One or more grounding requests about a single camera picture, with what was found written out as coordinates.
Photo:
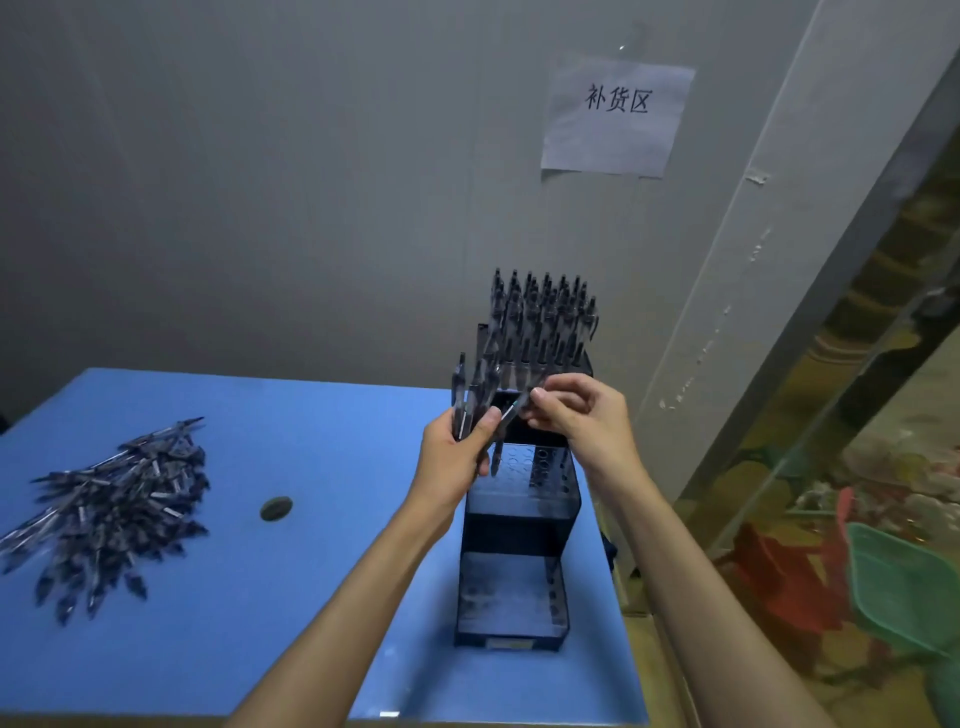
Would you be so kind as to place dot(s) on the red plastic stool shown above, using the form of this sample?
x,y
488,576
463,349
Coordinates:
x,y
787,577

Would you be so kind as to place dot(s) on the person's right hand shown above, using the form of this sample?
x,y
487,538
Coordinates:
x,y
600,427

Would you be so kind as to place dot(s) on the green plastic basket chair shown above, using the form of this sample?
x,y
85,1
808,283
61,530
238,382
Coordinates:
x,y
900,592

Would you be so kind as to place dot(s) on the dark blue cloth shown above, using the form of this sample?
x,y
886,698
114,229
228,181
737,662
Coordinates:
x,y
609,555

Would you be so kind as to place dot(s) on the cluster of grey pens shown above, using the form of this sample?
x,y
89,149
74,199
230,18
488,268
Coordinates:
x,y
540,315

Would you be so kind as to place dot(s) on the person's left hand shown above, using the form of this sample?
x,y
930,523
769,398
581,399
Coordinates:
x,y
446,472

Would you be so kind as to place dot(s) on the white paper wall sign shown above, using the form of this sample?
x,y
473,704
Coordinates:
x,y
615,142

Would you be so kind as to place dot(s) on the pile of grey pens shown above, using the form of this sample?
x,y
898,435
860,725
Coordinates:
x,y
112,510

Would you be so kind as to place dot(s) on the person's left forearm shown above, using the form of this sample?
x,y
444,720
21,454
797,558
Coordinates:
x,y
337,637

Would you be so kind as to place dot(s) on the small round metal disc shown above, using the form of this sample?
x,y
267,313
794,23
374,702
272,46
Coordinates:
x,y
276,509

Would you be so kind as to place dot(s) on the black tiered pen display stand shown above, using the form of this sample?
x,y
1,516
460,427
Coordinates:
x,y
517,540

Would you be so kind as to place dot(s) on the blue table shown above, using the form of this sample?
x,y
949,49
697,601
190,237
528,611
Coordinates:
x,y
300,450

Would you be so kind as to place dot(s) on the person's right forearm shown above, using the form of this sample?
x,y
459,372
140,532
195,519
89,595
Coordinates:
x,y
720,622

